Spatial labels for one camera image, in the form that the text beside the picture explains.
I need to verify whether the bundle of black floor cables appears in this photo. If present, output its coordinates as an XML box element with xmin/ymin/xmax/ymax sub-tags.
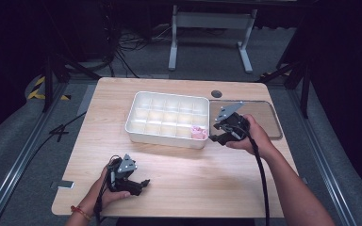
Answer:
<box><xmin>102</xmin><ymin>1</ymin><xmax>173</xmax><ymax>79</ymax></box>

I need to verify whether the white compartment storage box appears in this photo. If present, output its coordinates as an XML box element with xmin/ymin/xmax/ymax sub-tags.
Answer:
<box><xmin>124</xmin><ymin>90</ymin><xmax>210</xmax><ymax>150</ymax></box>

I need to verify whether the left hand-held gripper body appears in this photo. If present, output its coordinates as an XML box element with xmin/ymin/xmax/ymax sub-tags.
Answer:
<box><xmin>107</xmin><ymin>153</ymin><xmax>143</xmax><ymax>193</ymax></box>

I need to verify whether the thin black floor cable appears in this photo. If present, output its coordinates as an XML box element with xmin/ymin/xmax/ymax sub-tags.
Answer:
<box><xmin>36</xmin><ymin>110</ymin><xmax>89</xmax><ymax>153</ymax></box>

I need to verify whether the grey tape piece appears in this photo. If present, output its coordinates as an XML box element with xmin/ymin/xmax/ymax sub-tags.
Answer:
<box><xmin>50</xmin><ymin>180</ymin><xmax>75</xmax><ymax>190</ymax></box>

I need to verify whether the right hand-held gripper cable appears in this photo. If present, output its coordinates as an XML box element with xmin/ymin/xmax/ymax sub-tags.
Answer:
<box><xmin>246</xmin><ymin>128</ymin><xmax>272</xmax><ymax>226</ymax></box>

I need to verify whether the person's left hand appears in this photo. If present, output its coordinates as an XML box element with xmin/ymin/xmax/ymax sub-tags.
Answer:
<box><xmin>85</xmin><ymin>165</ymin><xmax>132</xmax><ymax>215</ymax></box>

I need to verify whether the aluminium floor rail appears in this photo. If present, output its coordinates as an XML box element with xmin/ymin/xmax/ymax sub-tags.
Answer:
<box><xmin>286</xmin><ymin>89</ymin><xmax>361</xmax><ymax>226</ymax></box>
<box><xmin>0</xmin><ymin>80</ymin><xmax>72</xmax><ymax>226</ymax></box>

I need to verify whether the pink white cloth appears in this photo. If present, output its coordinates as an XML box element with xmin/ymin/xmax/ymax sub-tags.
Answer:
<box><xmin>189</xmin><ymin>125</ymin><xmax>209</xmax><ymax>141</ymax></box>

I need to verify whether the black tripod stand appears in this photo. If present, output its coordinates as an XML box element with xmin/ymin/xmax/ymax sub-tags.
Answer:
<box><xmin>41</xmin><ymin>51</ymin><xmax>102</xmax><ymax>113</ymax></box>
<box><xmin>256</xmin><ymin>57</ymin><xmax>314</xmax><ymax>120</ymax></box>

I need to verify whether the hand-held gripper cable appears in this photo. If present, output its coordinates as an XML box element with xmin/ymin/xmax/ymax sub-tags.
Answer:
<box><xmin>246</xmin><ymin>128</ymin><xmax>272</xmax><ymax>226</ymax></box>
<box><xmin>93</xmin><ymin>154</ymin><xmax>121</xmax><ymax>226</ymax></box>

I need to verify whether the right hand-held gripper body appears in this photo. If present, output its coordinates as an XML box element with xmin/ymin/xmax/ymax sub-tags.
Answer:
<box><xmin>212</xmin><ymin>101</ymin><xmax>252</xmax><ymax>146</ymax></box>

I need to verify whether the red orange bracelet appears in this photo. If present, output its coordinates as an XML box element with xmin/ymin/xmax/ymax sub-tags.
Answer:
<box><xmin>70</xmin><ymin>204</ymin><xmax>92</xmax><ymax>221</ymax></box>

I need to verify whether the person's right hand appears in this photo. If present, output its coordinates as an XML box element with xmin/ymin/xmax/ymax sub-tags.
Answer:
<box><xmin>225</xmin><ymin>113</ymin><xmax>277</xmax><ymax>160</ymax></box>

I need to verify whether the white metal table frame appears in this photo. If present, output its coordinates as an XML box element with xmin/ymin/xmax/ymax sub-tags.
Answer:
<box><xmin>168</xmin><ymin>4</ymin><xmax>259</xmax><ymax>75</ymax></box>

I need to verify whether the left hand-held gripper cable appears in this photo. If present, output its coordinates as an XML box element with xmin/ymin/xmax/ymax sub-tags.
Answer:
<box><xmin>93</xmin><ymin>154</ymin><xmax>121</xmax><ymax>226</ymax></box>

